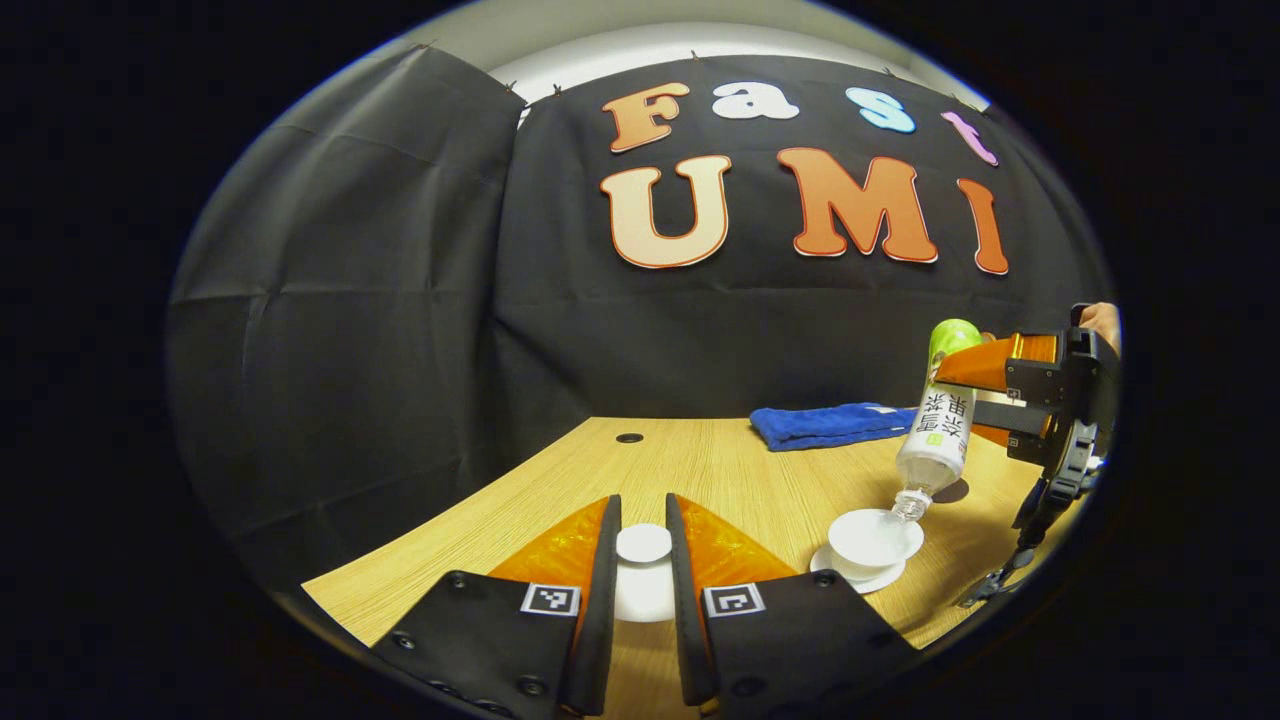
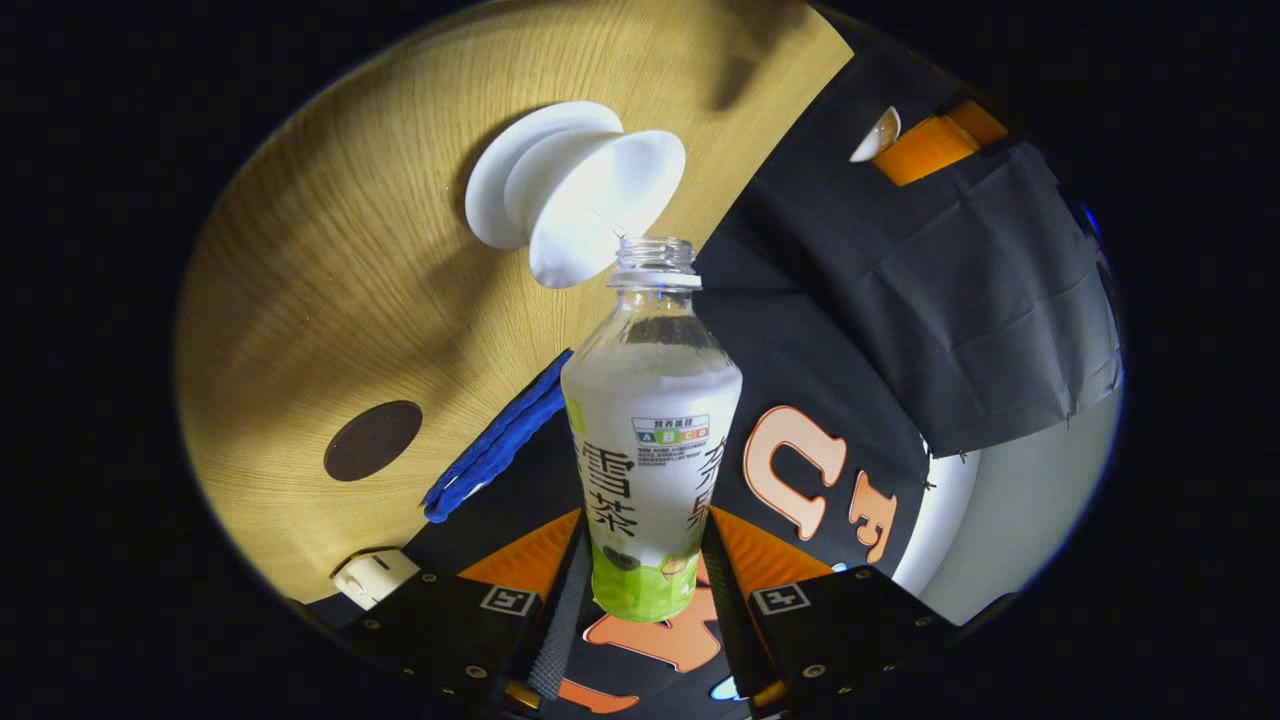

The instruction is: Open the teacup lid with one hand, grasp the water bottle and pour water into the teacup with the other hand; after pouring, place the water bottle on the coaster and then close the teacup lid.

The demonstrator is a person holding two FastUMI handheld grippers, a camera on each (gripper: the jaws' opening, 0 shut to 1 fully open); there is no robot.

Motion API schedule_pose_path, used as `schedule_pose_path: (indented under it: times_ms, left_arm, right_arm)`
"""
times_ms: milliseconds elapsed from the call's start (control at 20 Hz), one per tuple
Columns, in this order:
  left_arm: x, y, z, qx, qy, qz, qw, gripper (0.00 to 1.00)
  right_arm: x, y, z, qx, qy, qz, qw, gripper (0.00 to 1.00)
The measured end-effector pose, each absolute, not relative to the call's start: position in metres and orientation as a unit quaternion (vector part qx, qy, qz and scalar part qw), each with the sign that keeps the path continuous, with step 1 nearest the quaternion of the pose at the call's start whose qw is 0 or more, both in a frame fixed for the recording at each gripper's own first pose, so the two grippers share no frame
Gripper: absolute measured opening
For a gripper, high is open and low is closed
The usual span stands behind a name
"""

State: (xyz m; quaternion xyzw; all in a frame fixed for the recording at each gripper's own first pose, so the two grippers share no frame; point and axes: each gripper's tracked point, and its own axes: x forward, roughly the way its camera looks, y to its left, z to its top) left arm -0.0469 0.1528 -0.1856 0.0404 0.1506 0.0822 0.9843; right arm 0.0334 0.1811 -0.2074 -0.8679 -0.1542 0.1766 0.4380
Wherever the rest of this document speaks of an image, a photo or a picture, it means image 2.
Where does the dark round coaster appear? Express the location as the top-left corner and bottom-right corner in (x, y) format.
(323, 400), (424, 483)

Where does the white saucer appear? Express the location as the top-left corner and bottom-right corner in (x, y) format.
(465, 100), (626, 251)

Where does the clear green-label water bottle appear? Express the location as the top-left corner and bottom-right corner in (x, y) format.
(560, 237), (744, 624)

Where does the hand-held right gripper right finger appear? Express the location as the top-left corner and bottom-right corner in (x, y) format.
(700, 505), (963, 717)

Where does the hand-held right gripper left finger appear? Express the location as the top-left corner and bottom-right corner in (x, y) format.
(340, 508), (593, 713)

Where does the white toaster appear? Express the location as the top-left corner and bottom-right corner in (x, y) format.
(332, 548), (421, 611)

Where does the black backdrop cloth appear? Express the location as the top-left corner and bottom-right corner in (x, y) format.
(300, 40), (1123, 719)

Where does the blue folded towel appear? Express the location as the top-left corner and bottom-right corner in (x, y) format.
(422, 348), (576, 524)

